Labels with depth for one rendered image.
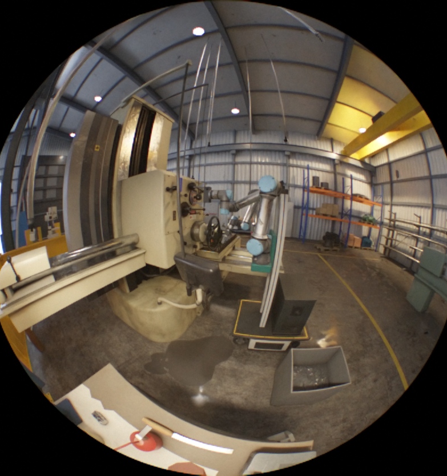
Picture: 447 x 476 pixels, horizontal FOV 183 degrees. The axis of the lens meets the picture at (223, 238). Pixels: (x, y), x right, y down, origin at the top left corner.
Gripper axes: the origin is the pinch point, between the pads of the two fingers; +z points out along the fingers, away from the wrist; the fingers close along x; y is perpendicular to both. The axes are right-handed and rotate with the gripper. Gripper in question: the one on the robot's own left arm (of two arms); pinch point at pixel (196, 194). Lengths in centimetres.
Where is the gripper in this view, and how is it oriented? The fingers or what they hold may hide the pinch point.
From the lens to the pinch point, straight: 120.0
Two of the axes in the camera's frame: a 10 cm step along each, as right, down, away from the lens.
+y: -3.1, 2.1, -9.3
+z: -9.5, -1.0, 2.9
